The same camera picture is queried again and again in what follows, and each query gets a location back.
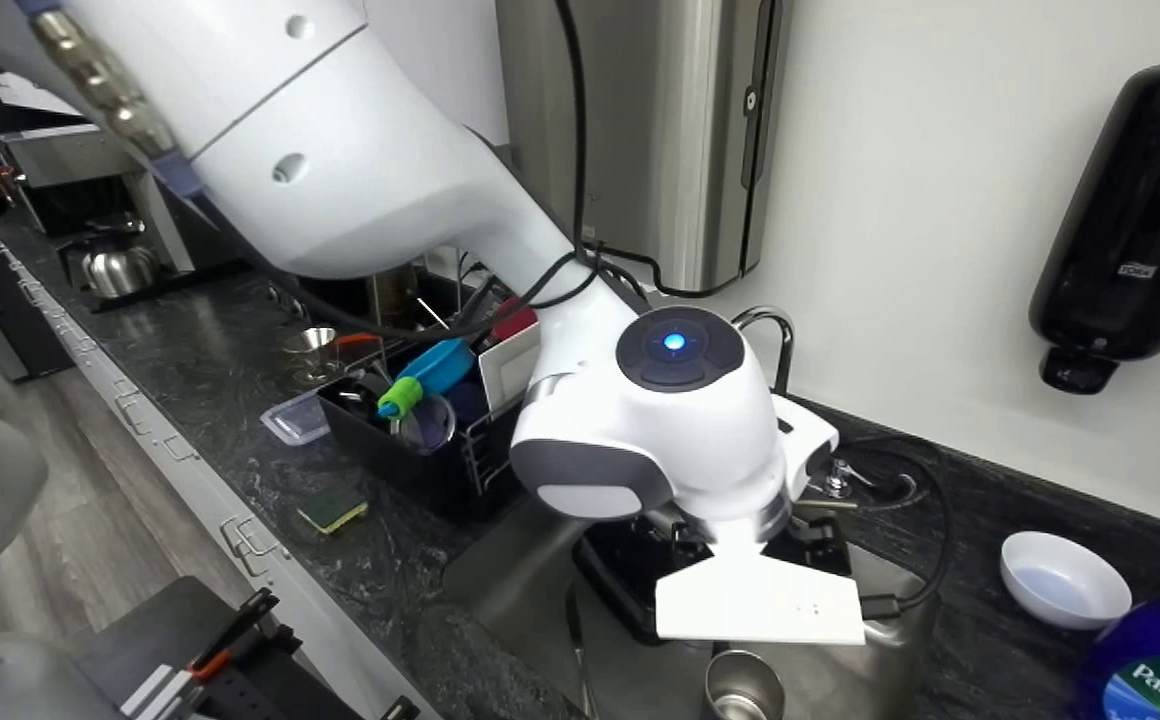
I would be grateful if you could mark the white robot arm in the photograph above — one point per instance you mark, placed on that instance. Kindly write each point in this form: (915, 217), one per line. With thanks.
(294, 124)

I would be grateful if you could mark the red cup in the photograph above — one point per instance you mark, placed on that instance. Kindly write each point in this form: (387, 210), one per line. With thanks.
(510, 324)

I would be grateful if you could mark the black dish rack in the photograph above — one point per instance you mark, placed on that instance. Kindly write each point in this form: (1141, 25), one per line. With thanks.
(465, 481)

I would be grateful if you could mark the clear glass in rack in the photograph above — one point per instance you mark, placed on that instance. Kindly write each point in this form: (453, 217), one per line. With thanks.
(427, 431)

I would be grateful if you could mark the chrome sink faucet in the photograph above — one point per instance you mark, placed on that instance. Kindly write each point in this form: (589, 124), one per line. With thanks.
(845, 477)

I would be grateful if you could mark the stainless steel sink basin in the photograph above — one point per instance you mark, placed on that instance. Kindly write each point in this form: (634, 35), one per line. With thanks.
(531, 597)

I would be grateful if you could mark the white cutting board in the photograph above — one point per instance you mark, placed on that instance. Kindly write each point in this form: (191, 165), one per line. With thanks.
(507, 366)

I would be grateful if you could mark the steel paper towel dispenser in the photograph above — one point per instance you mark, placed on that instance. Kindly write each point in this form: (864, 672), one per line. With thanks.
(643, 124)

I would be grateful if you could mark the yellow green sponge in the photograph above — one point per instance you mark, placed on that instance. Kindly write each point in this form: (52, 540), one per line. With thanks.
(332, 508)

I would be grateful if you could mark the clear plastic container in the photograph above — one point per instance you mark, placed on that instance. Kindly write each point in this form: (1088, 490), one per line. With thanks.
(297, 421)

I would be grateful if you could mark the steel kettle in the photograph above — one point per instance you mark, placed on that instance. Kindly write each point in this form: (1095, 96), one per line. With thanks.
(117, 266)

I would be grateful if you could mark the black tool tray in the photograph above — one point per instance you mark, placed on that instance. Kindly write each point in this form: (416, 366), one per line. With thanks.
(237, 658)

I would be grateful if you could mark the small white bowl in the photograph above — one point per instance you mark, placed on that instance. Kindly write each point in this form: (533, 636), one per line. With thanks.
(1060, 580)

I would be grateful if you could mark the black soap dispenser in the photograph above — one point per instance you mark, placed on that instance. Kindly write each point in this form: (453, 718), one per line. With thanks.
(1099, 296)

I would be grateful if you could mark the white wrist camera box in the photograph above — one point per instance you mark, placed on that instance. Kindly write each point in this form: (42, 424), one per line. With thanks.
(748, 597)

